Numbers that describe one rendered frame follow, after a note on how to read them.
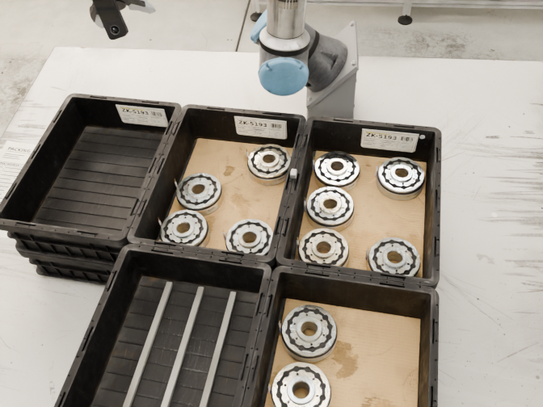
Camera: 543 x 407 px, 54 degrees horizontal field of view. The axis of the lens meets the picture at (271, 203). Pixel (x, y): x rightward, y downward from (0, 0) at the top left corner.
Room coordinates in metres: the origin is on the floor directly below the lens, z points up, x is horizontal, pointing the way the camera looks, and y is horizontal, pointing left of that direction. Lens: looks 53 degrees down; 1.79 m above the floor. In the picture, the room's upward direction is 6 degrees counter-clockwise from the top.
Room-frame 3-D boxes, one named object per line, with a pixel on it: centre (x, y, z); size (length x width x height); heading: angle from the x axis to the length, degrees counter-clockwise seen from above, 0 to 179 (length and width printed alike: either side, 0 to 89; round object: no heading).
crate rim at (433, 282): (0.66, -0.19, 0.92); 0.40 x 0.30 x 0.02; 164
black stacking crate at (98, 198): (0.82, 0.38, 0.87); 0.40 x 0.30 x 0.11; 164
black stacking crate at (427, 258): (0.66, -0.19, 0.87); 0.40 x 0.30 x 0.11; 164
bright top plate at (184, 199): (0.76, 0.16, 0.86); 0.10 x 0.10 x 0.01
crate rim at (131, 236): (0.74, 0.10, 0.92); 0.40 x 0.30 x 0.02; 164
